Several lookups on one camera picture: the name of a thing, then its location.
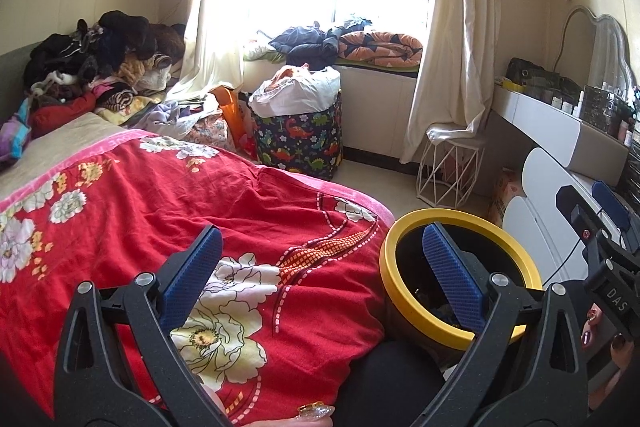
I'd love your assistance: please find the purple blue striped cloth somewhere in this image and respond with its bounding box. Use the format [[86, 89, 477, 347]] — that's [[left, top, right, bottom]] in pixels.
[[0, 99, 34, 164]]

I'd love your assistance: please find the beige bed sheet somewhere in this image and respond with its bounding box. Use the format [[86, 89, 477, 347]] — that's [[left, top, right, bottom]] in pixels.
[[0, 112, 117, 198]]

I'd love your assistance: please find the lilac garment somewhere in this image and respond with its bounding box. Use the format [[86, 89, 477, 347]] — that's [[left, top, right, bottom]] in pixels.
[[130, 99, 222, 140]]

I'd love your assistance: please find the red floral blanket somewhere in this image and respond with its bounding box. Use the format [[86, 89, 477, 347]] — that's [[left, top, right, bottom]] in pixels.
[[0, 129, 396, 423]]

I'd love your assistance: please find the person's right hand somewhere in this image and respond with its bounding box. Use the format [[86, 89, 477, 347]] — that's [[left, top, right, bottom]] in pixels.
[[579, 302, 638, 413]]

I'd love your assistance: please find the white vanity desk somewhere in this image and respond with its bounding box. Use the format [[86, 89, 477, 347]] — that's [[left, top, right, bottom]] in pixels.
[[492, 84, 632, 184]]

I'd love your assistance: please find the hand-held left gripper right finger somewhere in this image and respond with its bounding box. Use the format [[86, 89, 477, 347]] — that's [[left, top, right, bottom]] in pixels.
[[422, 221, 591, 427]]

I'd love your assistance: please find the black cable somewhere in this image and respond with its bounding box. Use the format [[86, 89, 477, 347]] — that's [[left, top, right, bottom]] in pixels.
[[542, 232, 592, 289]]

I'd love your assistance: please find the grey bed headboard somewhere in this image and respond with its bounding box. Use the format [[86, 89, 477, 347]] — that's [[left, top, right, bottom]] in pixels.
[[0, 39, 52, 118]]

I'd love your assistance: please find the pile of dark clothes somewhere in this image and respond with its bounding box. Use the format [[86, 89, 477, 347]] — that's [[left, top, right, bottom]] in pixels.
[[22, 9, 187, 104]]

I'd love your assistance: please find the wavy edged mirror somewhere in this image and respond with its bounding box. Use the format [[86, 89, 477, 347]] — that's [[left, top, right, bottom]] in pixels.
[[560, 6, 629, 94]]

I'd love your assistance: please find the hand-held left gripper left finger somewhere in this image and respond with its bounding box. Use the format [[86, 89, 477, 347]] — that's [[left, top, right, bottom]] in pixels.
[[54, 225, 236, 427]]

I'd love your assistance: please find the brown patterned blanket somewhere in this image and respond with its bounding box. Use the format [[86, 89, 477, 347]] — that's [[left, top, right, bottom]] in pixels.
[[95, 82, 167, 128]]

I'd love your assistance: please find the red garment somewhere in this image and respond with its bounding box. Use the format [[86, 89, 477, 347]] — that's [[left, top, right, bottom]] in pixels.
[[27, 92, 99, 138]]

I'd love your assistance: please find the clear drawer organizer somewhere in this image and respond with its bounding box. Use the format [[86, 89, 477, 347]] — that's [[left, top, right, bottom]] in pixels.
[[615, 107, 640, 208]]

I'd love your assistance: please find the printed cardboard box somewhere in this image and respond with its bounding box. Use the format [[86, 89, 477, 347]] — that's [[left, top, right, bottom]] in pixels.
[[487, 167, 527, 229]]

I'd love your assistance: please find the yellow rimmed black trash bin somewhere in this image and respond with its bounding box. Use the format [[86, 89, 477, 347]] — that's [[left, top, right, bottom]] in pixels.
[[378, 208, 544, 368]]

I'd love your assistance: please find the pink floral bag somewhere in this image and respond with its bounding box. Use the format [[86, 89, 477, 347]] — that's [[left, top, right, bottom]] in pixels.
[[187, 114, 237, 154]]

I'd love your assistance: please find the camouflage bag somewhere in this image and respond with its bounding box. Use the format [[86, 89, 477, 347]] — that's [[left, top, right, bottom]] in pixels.
[[505, 57, 584, 100]]

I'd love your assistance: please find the white wire side table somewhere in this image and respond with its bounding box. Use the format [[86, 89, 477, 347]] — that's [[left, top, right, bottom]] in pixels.
[[416, 126, 487, 209]]

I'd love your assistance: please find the white window bench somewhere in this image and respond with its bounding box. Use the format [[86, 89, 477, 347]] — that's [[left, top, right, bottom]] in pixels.
[[242, 57, 422, 164]]

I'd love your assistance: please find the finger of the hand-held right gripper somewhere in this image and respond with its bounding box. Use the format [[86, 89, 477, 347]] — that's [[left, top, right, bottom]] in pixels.
[[556, 186, 608, 258], [591, 181, 640, 258]]

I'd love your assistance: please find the pale floral pillow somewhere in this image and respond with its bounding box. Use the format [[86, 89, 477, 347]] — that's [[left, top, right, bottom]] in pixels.
[[243, 44, 282, 63]]

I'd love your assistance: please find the white cloth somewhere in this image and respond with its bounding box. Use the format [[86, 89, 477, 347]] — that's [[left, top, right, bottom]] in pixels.
[[248, 67, 342, 118]]

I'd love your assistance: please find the cream curtain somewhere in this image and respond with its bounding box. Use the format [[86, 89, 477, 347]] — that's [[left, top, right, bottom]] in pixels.
[[165, 0, 252, 104], [400, 0, 502, 166]]

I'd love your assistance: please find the yellow packet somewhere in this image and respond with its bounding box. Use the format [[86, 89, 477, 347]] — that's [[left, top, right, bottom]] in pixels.
[[495, 77, 526, 96]]

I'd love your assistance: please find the orange cloth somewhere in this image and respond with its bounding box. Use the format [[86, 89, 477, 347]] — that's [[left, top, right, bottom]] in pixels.
[[275, 64, 312, 80]]

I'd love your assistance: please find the person's left hand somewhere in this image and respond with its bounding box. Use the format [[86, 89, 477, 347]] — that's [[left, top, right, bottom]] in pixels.
[[200, 386, 336, 427]]

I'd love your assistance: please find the dinosaur print laundry basket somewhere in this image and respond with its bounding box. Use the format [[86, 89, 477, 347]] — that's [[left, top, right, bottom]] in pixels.
[[248, 67, 344, 182]]

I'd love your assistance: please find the person's black trouser leg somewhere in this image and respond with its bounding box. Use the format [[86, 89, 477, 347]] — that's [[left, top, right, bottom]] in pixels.
[[334, 339, 453, 427]]

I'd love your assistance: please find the teal dark garment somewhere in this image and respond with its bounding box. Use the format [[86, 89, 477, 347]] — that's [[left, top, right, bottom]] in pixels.
[[340, 14, 374, 38]]

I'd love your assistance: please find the orange bag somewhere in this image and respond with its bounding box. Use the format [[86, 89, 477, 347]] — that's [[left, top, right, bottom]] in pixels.
[[210, 86, 259, 158]]

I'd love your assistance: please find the orange patterned quilt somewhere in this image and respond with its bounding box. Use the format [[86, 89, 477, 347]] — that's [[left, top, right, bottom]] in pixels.
[[337, 31, 424, 69]]

